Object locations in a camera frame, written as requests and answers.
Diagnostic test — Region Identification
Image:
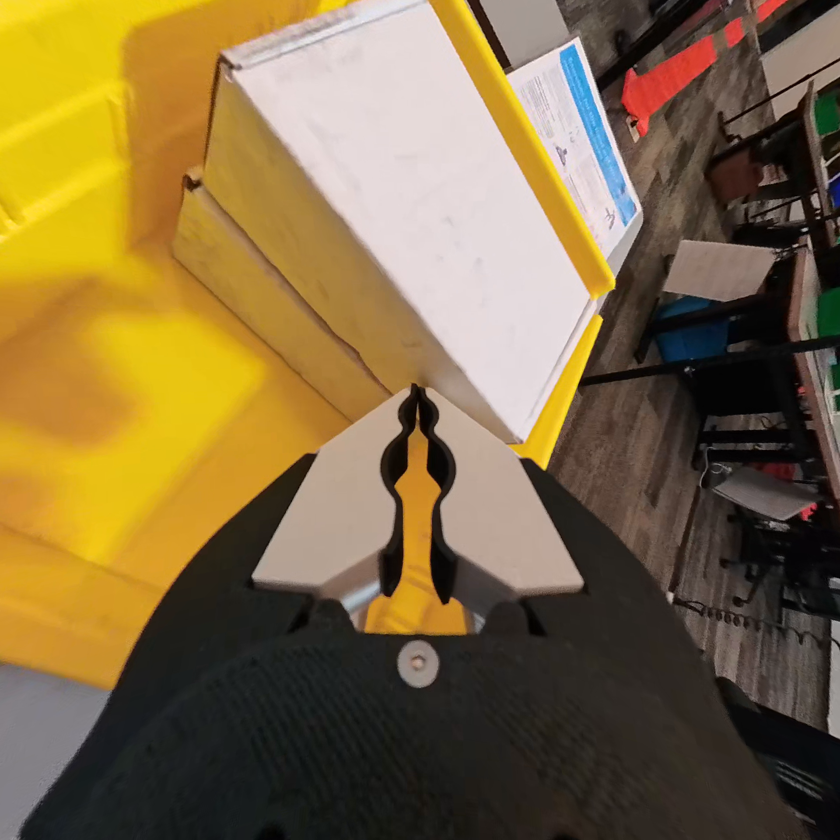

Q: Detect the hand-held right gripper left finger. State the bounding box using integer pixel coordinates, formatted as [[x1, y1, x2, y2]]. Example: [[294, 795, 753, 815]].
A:
[[251, 384, 421, 621]]

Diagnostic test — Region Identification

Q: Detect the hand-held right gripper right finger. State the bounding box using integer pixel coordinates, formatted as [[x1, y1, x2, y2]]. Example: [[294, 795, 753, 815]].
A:
[[417, 386, 586, 618]]

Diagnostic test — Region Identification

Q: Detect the white cardboard mailer box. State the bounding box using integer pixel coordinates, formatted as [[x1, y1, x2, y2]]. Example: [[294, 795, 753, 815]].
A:
[[172, 167, 411, 424], [203, 0, 599, 444]]

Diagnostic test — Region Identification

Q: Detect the yellow plastic bin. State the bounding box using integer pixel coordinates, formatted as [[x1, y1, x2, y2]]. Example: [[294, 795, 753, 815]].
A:
[[0, 0, 618, 690]]

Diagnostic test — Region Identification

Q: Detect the grey desk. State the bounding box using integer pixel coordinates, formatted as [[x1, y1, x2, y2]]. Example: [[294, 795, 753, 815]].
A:
[[0, 0, 647, 840]]

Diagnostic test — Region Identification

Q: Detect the grey flat panel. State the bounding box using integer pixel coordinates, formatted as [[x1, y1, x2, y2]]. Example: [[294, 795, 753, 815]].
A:
[[712, 466, 816, 522]]

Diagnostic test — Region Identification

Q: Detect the blue storage tub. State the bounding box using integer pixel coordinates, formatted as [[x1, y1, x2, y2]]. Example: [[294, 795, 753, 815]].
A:
[[656, 295, 731, 362]]

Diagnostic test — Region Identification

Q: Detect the leaning white board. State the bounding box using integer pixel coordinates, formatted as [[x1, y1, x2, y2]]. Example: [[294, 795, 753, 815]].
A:
[[666, 239, 777, 303]]

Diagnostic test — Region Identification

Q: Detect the blue white paper sheet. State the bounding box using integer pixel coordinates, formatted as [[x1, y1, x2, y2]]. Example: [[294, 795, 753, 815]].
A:
[[508, 36, 641, 253]]

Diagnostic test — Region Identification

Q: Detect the orange safety cone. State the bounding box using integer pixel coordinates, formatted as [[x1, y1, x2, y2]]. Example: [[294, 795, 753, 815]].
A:
[[620, 33, 719, 135]]

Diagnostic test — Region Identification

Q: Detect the black coiled cable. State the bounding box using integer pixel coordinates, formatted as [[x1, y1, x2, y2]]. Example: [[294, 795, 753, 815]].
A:
[[672, 591, 818, 657]]

